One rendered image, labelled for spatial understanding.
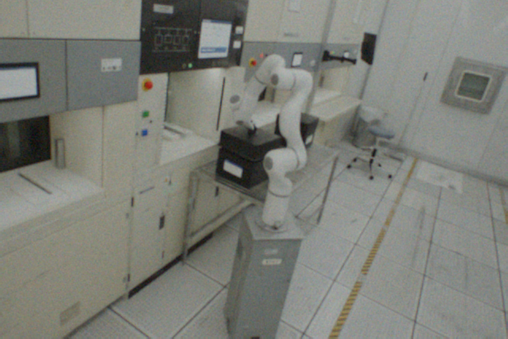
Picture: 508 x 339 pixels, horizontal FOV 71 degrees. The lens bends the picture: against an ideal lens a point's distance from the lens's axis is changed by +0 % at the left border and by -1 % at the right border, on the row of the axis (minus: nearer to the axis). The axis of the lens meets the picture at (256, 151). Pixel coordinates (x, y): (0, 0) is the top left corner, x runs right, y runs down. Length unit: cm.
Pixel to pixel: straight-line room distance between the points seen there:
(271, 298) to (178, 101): 149
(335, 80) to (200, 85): 295
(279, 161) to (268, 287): 73
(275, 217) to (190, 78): 121
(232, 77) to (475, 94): 427
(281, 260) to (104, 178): 98
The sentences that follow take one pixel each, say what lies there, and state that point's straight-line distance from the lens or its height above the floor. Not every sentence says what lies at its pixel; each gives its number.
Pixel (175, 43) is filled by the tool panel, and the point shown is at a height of 155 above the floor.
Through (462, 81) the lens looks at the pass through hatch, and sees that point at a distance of 595.
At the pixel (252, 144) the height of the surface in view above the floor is 105.
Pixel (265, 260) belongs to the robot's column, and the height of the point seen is 62.
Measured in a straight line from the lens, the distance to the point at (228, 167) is 224.
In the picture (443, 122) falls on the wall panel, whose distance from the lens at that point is 616.
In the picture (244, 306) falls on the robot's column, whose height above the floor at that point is 31.
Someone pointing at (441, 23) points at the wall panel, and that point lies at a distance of 608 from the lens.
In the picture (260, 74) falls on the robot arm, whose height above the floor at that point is 149.
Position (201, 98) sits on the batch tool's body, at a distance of 254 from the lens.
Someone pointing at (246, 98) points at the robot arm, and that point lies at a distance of 191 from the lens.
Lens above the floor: 180
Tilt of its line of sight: 22 degrees down
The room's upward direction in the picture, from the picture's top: 11 degrees clockwise
